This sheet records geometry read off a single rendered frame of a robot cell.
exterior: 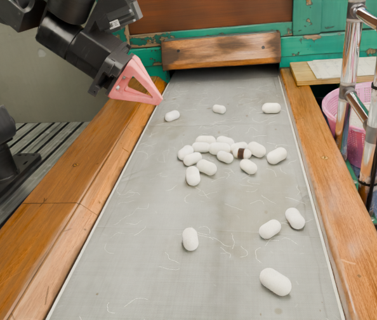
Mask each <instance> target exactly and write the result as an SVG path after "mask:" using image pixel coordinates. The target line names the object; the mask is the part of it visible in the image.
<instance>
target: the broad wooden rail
mask: <svg viewBox="0 0 377 320"><path fill-rule="evenodd" d="M128 87H129V88H132V89H134V90H136V91H139V92H141V93H144V94H146V95H150V96H151V94H150V93H149V92H148V91H147V89H146V88H145V87H144V86H143V85H142V84H141V83H140V82H139V81H138V80H137V79H136V78H135V77H132V78H131V79H130V81H129V83H128ZM155 108H156V105H151V104H147V103H141V102H132V101H126V100H116V99H111V98H110V99H109V100H108V101H107V103H106V104H105V105H104V106H103V107H102V108H101V109H100V111H99V112H98V113H97V115H96V116H95V117H94V118H93V119H92V120H91V121H90V123H89V124H88V125H87V127H85V129H84V130H83V131H82V132H81V134H80V135H79V136H78V137H77V138H76V139H75V140H74V142H73V143H72V144H71V145H70V147H69V148H68V149H67V150H66V151H65V152H64V154H63V155H62V156H61V158H60V159H59V160H58V161H57V162H56V163H55V164H54V166H53V167H52V168H51V169H50V170H49V172H48V173H47V174H46V175H45V176H44V178H43V179H42V180H41V181H40V182H39V183H38V185H37V186H36V187H35V188H34V190H33V191H32V192H31V193H30V194H29V195H28V197H27V198H26V199H25V201H24V202H23V203H22V204H21V205H20V206H19V207H18V209H17V210H16V211H15V212H14V214H12V216H11V217H10V218H9V219H8V221H7V222H6V223H5V224H4V225H3V226H2V228H1V229H0V320H46V318H47V316H48V314H49V313H50V310H51V308H52V306H53V304H54V302H55V300H56V299H57V297H58V295H59V293H60V291H61V289H62V287H63V285H64V283H65V282H66V280H67V278H68V276H69V274H70V272H71V270H72V268H73V266H74V264H75V262H76V260H77V258H78V256H79V254H80V252H81V250H82V249H83V247H84V245H85V243H86V241H87V239H88V237H89V235H90V233H91V231H92V230H93V227H94V226H95V224H96V221H97V220H98V217H99V216H100V214H101V212H102V210H103V208H104V206H105V204H106V202H107V200H108V199H109V197H110V195H111V193H112V191H113V189H114V187H115V185H116V183H117V181H118V179H119V177H120V176H121V173H122V171H123V169H124V167H125V166H126V164H127V162H128V160H129V158H130V156H131V154H132V152H133V150H134V149H135V147H136V145H137V143H138V141H139V139H140V137H141V135H142V133H143V131H144V129H145V127H146V125H147V123H148V121H149V119H150V117H151V115H152V114H153V112H154V110H155Z"/></svg>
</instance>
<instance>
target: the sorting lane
mask: <svg viewBox="0 0 377 320"><path fill-rule="evenodd" d="M162 97H163V100H162V101H161V103H160V104H159V105H157V106H156V108H155V110H154V112H153V114H152V115H151V117H150V119H149V121H148V123H147V125H146V127H145V129H144V131H143V133H142V135H141V137H140V139H139V141H138V143H137V145H136V147H135V149H134V150H133V152H132V154H131V156H130V158H129V160H128V162H127V164H126V166H125V167H124V169H123V171H122V173H121V176H120V177H119V179H118V181H117V183H116V185H115V187H114V189H113V191H112V193H111V195H110V197H109V199H108V200H107V202H106V204H105V206H104V208H103V210H102V212H101V214H100V216H99V217H98V220H97V221H96V224H95V226H94V227H93V230H92V231H91V233H90V235H89V237H88V239H87V241H86V243H85V245H84V247H83V249H82V250H81V252H80V254H79V256H78V258H77V260H76V262H75V264H74V266H73V268H72V270H71V272H70V274H69V276H68V278H67V280H66V282H65V283H64V285H63V287H62V289H61V291H60V293H59V295H58V297H57V299H56V300H55V302H54V304H53V306H52V308H51V310H50V313H49V314H48V316H47V318H46V320H345V316H344V314H343V309H342V306H341V302H340V298H339V295H338V291H337V288H336V284H335V281H334V276H333V272H332V269H331V265H330V262H329V258H328V255H327V251H326V247H325V244H324V239H323V236H322V232H321V228H320V225H319V221H318V218H317V214H316V210H315V206H314V202H313V199H312V195H311V192H310V187H309V185H308V180H307V176H306V173H305V169H304V166H303V162H302V159H301V155H300V150H299V148H298V143H297V141H296V136H295V133H294V129H293V125H292V122H291V118H290V115H289V111H288V106H287V103H286V99H285V96H284V92H283V89H282V84H281V80H280V77H279V76H275V77H256V78H245V79H225V80H215V81H195V82H184V83H168V85H167V87H166V89H165V90H164V93H163V94H162ZM265 103H278V104H279V105H280V106H281V110H280V111H279V112H278V113H264V111H263V110H262V107H263V105H264V104H265ZM214 105H222V106H224V107H225V108H226V111H225V113H224V114H220V113H216V112H214V111H213V106H214ZM173 110H177V111H178V112H179V113H180V116H179V118H178V119H175V120H173V121H170V122H168V121H167V120H165V115H166V114H167V113H168V112H171V111H173ZM199 136H213V137H215V139H217V138H218V137H220V136H224V137H228V138H231V139H232V140H233V141H234V143H239V142H246V143H247V145H248V144H249V143H250V142H256V143H258V144H260V145H262V146H264V148H265V149H266V153H265V155H264V156H263V157H256V156H254V155H252V154H251V157H250V158H249V160H250V161H251V162H253V163H255V164H256V165H257V171H256V173H254V174H248V173H246V172H245V171H244V170H242V169H241V167H240V162H241V161H242V159H238V158H236V157H234V155H233V152H231V151H230V152H229V153H230V154H232V155H233V161H232V162H231V163H225V162H223V161H220V160H219V159H218V158H217V155H213V154H211V153H210V152H209V151H208V152H199V153H200V154H201V156H202V159H205V160H207V161H209V162H211V163H214V164H215V165H216V169H217V170H216V173H215V174H214V175H207V174H205V173H203V172H200V171H199V175H200V182H199V183H198V184H197V185H194V186H193V185H189V184H188V183H187V180H186V174H185V172H186V170H187V168H188V167H190V166H187V165H185V164H184V162H183V160H181V159H179V158H178V151H179V150H181V149H182V148H184V146H186V145H190V146H192V145H193V143H195V141H196V138H197V137H199ZM278 147H282V148H284V149H286V151H287V156H286V158H285V159H283V160H282V161H280V162H278V163H277V164H270V163H269V162H268V161H267V155H268V153H269V152H271V151H273V150H275V149H276V148H278ZM192 166H195V167H197V163H196V164H193V165H192ZM289 208H296V209H297V210H298V211H299V212H300V214H301V216H302V217H303V218H304V219H305V225H304V226H303V227H302V228H301V229H294V228H293V227H292V226H291V224H290V223H289V221H288V220H287V219H286V216H285V212H286V210H287V209H289ZM270 220H277V221H279V222H280V224H281V229H280V231H279V232H278V233H277V234H275V235H274V236H272V237H271V238H269V239H264V238H262V237H261V235H260V233H259V229H260V227H261V226H262V225H264V224H265V223H267V222H268V221H270ZM189 227H191V228H193V229H195V230H196V232H197V237H198V242H199V244H198V247H197V248H196V249H195V250H193V251H189V250H187V249H185V247H184V245H183V238H182V234H183V231H184V230H185V229H186V228H189ZM266 268H271V269H274V270H276V271H277V272H279V273H281V274H282V275H283V276H286V277H287V278H288V279H289V280H290V282H291V291H290V292H289V293H288V294H287V295H285V296H280V295H277V294H276V293H274V292H273V291H271V290H269V289H268V288H266V287H265V286H264V285H262V283H261V282H260V273H261V271H262V270H263V269H266Z"/></svg>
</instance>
